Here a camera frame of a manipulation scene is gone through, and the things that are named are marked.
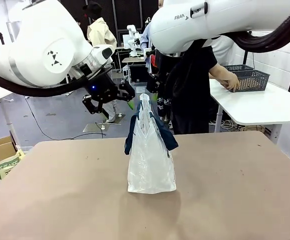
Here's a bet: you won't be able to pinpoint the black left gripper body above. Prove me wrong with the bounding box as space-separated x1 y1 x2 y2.
84 71 122 104

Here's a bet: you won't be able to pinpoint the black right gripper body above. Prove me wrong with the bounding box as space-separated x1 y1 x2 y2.
148 49 172 81

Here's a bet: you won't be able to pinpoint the white shopping bag navy handles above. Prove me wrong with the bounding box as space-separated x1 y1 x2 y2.
124 93 179 195

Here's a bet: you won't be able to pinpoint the grey perforated plastic basket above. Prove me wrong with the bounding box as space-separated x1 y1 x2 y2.
226 69 271 93
223 64 255 73

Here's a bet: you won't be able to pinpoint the person's left forearm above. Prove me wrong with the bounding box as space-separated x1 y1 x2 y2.
209 62 232 84

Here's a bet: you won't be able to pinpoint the person's left hand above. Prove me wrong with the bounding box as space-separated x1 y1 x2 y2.
219 72 241 92

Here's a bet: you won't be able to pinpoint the black equipment case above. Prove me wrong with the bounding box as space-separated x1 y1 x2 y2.
128 64 150 83

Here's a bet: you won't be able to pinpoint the brown background table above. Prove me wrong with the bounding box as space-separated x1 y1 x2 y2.
121 56 147 73

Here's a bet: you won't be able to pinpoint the person in blue shirt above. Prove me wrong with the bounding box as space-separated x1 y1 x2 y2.
139 0 164 52

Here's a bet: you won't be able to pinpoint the person in black shirt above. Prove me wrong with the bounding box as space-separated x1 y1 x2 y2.
157 39 242 136

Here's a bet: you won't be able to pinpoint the small white background robot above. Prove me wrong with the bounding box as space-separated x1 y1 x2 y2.
126 24 142 57

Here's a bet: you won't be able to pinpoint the person in beige coat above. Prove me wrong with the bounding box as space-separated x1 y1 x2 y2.
82 0 118 124

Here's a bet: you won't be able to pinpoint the green printed white carton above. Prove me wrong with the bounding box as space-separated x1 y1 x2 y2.
0 149 25 181

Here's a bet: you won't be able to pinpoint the grey floor base plate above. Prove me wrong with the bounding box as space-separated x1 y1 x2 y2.
82 122 122 133

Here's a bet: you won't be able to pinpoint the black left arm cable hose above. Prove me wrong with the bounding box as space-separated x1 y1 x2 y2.
0 69 89 98

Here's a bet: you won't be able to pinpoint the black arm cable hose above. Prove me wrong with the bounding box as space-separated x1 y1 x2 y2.
0 69 89 98
231 0 290 53

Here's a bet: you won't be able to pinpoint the black floor cable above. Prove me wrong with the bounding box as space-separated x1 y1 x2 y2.
24 96 107 141

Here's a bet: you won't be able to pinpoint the white cables under table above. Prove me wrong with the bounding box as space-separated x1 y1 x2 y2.
209 119 235 130

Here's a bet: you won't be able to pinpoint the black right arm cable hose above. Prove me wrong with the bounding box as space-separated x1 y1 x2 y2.
231 0 290 53

